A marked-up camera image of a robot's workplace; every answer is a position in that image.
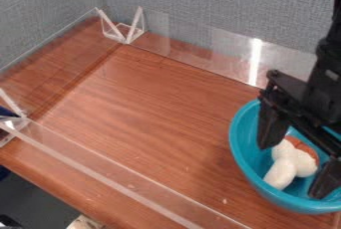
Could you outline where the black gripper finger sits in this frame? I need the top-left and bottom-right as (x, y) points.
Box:
(309, 158), (341, 199)

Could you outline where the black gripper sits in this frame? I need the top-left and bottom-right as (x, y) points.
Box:
(257, 39), (341, 157)

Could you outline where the white red plush mushroom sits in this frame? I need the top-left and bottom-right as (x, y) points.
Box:
(264, 135), (320, 190)

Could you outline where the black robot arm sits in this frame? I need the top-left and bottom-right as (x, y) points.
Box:
(257, 0), (341, 199)

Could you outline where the blue plastic bowl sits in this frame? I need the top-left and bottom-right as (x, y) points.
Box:
(229, 100), (341, 215)

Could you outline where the clear acrylic back barrier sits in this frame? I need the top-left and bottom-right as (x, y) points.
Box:
(97, 8), (316, 88)

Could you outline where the clear acrylic barrier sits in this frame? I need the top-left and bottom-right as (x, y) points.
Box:
(0, 7), (106, 75)
(0, 88), (251, 229)
(97, 8), (316, 88)

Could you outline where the clear acrylic left barrier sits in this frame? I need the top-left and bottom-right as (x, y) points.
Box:
(0, 7), (106, 75)

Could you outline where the clear acrylic front barrier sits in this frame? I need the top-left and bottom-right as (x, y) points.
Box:
(0, 88), (251, 229)

